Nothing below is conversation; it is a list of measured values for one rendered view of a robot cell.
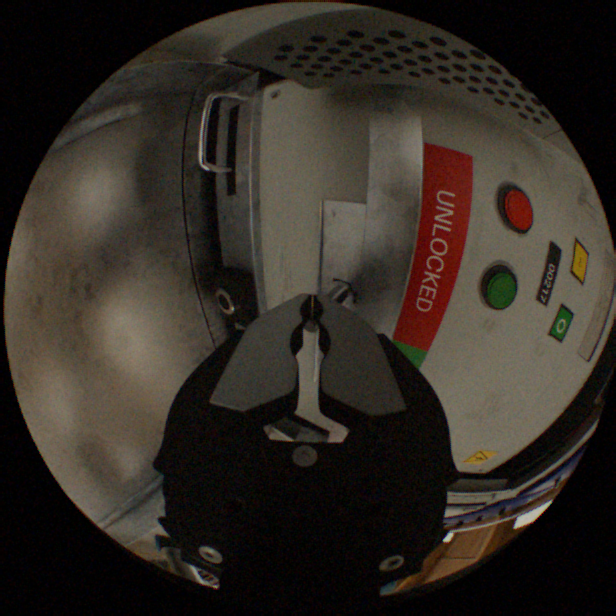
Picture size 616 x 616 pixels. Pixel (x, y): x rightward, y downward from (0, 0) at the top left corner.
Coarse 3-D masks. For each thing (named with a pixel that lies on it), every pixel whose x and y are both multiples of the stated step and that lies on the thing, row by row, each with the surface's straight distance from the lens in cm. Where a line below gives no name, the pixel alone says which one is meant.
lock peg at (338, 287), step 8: (336, 288) 17; (344, 288) 17; (328, 296) 15; (336, 296) 16; (344, 296) 16; (352, 296) 17; (344, 304) 18; (312, 312) 13; (312, 320) 13; (304, 328) 14; (312, 328) 13
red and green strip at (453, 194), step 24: (432, 144) 15; (432, 168) 15; (456, 168) 15; (432, 192) 15; (456, 192) 15; (432, 216) 14; (456, 216) 15; (432, 240) 15; (456, 240) 15; (432, 264) 15; (456, 264) 15; (408, 288) 16; (432, 288) 16; (408, 312) 17; (432, 312) 16; (408, 336) 18; (432, 336) 18
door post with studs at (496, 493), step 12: (288, 420) 46; (276, 432) 45; (288, 432) 45; (300, 432) 45; (468, 480) 54; (480, 480) 57; (492, 480) 60; (504, 480) 64; (456, 492) 49; (468, 492) 51; (480, 492) 54; (492, 492) 58; (504, 492) 64; (516, 492) 72
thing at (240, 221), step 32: (256, 96) 23; (224, 128) 25; (256, 128) 21; (224, 160) 24; (256, 160) 21; (224, 192) 23; (256, 192) 20; (224, 224) 24; (256, 224) 20; (224, 256) 25; (256, 256) 21; (256, 288) 22
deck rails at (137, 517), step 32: (160, 64) 23; (192, 64) 24; (224, 64) 24; (96, 96) 25; (128, 96) 27; (160, 96) 28; (64, 128) 28; (96, 128) 26; (160, 480) 46; (128, 512) 57; (160, 512) 49
